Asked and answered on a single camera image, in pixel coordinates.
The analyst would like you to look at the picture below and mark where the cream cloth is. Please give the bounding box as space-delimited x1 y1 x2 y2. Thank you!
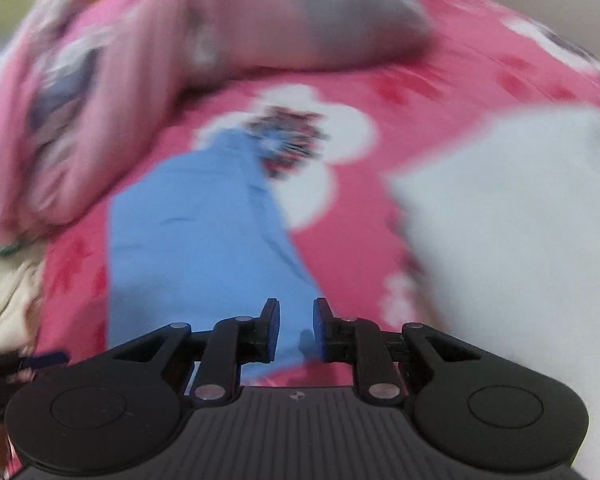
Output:
0 247 47 357

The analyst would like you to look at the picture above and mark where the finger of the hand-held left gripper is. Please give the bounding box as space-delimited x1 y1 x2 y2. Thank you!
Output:
11 351 72 377

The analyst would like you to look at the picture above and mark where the blue shirt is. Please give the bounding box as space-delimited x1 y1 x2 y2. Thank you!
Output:
105 127 332 389

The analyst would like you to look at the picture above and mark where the pink floral quilt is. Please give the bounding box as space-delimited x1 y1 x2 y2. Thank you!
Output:
0 0 437 242

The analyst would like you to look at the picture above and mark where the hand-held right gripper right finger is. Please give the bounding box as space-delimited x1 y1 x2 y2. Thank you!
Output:
312 297 483 406

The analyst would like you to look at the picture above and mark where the pink flower print blanket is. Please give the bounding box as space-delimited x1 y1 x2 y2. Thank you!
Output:
2 0 600 480

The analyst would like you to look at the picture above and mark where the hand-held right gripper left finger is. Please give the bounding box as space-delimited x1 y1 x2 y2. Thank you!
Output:
112 297 282 407

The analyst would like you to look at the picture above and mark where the white cloth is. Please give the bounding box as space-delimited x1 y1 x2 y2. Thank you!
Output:
386 106 600 387

